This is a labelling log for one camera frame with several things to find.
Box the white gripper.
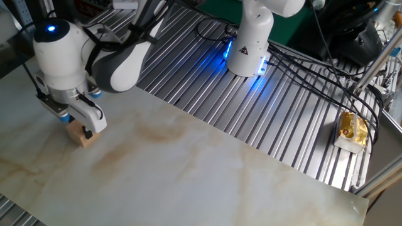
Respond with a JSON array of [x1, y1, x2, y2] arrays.
[[33, 70, 108, 140]]

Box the small wooden cube block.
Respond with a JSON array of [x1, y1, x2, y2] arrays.
[[65, 119, 101, 149]]

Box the marble pattern table mat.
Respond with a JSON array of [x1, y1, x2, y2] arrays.
[[0, 56, 370, 226]]

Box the blue grey metal shelf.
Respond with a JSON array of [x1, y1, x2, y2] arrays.
[[11, 0, 35, 29]]

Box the green panel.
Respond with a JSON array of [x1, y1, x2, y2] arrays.
[[197, 0, 318, 48]]

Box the yellow tissue pack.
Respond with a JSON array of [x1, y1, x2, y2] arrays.
[[333, 110, 369, 154]]

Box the black racing wheel controller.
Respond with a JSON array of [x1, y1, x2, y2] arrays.
[[295, 0, 386, 67]]

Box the silver wrist camera blue cap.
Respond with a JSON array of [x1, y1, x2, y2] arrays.
[[87, 82, 103, 100], [36, 93, 72, 123]]

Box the black table cables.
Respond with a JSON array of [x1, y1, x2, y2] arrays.
[[196, 23, 384, 145]]

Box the aluminium frame post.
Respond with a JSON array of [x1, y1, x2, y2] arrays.
[[352, 22, 402, 95]]

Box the aluminium frame bar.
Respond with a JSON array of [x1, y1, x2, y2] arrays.
[[350, 161, 402, 199]]

